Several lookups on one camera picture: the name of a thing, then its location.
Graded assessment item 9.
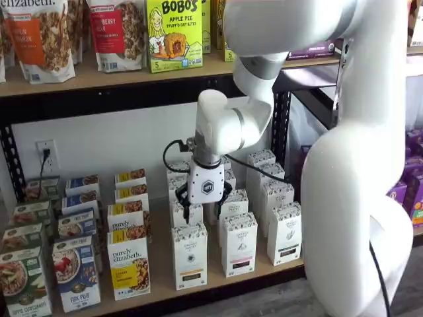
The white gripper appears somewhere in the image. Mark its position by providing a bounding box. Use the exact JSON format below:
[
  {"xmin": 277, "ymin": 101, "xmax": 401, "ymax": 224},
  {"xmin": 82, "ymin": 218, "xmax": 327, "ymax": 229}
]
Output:
[{"xmin": 174, "ymin": 161, "xmax": 233, "ymax": 228}]

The white box yellow strip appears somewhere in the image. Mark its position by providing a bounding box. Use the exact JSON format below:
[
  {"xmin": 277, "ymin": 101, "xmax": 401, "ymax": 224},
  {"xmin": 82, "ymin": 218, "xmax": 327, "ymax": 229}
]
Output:
[
  {"xmin": 171, "ymin": 222, "xmax": 210, "ymax": 292},
  {"xmin": 170, "ymin": 199, "xmax": 204, "ymax": 230},
  {"xmin": 168, "ymin": 176, "xmax": 188, "ymax": 203},
  {"xmin": 165, "ymin": 160, "xmax": 192, "ymax": 181}
]

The white yellow granola box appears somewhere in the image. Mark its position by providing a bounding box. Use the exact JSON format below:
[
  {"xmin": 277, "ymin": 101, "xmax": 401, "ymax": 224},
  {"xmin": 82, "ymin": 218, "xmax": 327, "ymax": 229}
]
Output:
[
  {"xmin": 114, "ymin": 184, "xmax": 150, "ymax": 206},
  {"xmin": 106, "ymin": 225, "xmax": 153, "ymax": 302},
  {"xmin": 114, "ymin": 168, "xmax": 147, "ymax": 190},
  {"xmin": 106, "ymin": 201, "xmax": 147, "ymax": 236}
]

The white box dark strip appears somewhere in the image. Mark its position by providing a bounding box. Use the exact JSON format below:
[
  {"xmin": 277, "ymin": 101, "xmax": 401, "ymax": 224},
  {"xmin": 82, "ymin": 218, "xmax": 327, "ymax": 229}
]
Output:
[
  {"xmin": 254, "ymin": 162, "xmax": 286, "ymax": 212},
  {"xmin": 266, "ymin": 201, "xmax": 304, "ymax": 267},
  {"xmin": 247, "ymin": 149, "xmax": 277, "ymax": 192},
  {"xmin": 260, "ymin": 179, "xmax": 296, "ymax": 239}
]

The blue oatmeal box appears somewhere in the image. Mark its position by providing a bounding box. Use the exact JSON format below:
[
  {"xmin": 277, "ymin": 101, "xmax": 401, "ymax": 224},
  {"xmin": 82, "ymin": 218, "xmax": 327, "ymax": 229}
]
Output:
[
  {"xmin": 61, "ymin": 190, "xmax": 100, "ymax": 216},
  {"xmin": 52, "ymin": 235, "xmax": 102, "ymax": 313},
  {"xmin": 57, "ymin": 207, "xmax": 98, "ymax": 241},
  {"xmin": 65, "ymin": 174, "xmax": 101, "ymax": 197}
]

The green oatmeal box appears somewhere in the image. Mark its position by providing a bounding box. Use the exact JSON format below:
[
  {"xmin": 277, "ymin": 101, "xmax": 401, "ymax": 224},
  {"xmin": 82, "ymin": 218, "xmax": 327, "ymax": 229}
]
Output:
[
  {"xmin": 0, "ymin": 223, "xmax": 46, "ymax": 256},
  {"xmin": 24, "ymin": 176, "xmax": 62, "ymax": 203},
  {"xmin": 0, "ymin": 246, "xmax": 53, "ymax": 317},
  {"xmin": 13, "ymin": 200, "xmax": 54, "ymax": 229}
]

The green Bobo's apple pie box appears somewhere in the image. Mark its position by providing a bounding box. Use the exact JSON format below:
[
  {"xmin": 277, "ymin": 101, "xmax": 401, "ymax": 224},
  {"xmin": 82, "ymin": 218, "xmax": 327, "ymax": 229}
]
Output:
[
  {"xmin": 145, "ymin": 0, "xmax": 204, "ymax": 75},
  {"xmin": 201, "ymin": 0, "xmax": 213, "ymax": 55}
]

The blue purple Zbar box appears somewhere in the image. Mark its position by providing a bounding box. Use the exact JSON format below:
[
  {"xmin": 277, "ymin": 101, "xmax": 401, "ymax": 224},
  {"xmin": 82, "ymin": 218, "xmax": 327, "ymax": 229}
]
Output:
[{"xmin": 285, "ymin": 37, "xmax": 342, "ymax": 61}]

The beige brown box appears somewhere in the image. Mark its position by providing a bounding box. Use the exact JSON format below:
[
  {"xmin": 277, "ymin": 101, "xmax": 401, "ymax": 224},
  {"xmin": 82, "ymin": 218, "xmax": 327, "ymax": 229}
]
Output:
[{"xmin": 407, "ymin": 0, "xmax": 423, "ymax": 48}]

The black metal shelving rack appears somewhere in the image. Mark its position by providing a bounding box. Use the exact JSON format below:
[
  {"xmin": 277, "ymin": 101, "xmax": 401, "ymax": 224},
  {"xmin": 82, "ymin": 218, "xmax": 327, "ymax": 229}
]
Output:
[{"xmin": 0, "ymin": 34, "xmax": 352, "ymax": 317}]

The red label granola bag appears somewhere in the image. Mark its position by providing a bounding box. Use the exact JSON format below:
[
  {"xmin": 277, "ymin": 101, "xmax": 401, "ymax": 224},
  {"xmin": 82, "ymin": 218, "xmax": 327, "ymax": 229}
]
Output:
[{"xmin": 87, "ymin": 0, "xmax": 148, "ymax": 74}]

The orange label granola bag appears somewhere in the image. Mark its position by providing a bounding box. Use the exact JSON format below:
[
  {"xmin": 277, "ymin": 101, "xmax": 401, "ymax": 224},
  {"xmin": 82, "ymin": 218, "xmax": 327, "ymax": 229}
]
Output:
[
  {"xmin": 65, "ymin": 0, "xmax": 91, "ymax": 65},
  {"xmin": 1, "ymin": 0, "xmax": 77, "ymax": 85}
]

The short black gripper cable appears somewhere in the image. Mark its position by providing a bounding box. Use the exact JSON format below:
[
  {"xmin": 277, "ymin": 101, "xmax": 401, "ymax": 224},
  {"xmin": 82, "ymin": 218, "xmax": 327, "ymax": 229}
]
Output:
[{"xmin": 163, "ymin": 139, "xmax": 194, "ymax": 173}]

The white wall outlet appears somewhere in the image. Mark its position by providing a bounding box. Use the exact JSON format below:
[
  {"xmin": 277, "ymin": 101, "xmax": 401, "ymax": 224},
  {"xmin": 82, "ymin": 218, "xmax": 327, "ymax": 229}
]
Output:
[{"xmin": 35, "ymin": 139, "xmax": 58, "ymax": 173}]

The black power plug cord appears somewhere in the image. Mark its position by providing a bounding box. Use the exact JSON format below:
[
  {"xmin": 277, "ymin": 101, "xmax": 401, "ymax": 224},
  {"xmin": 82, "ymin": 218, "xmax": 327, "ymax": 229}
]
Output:
[{"xmin": 38, "ymin": 148, "xmax": 53, "ymax": 199}]

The long black robot cable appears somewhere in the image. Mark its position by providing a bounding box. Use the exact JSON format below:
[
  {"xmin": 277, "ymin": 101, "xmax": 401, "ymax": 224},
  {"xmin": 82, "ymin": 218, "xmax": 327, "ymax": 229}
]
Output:
[{"xmin": 224, "ymin": 153, "xmax": 393, "ymax": 317}]

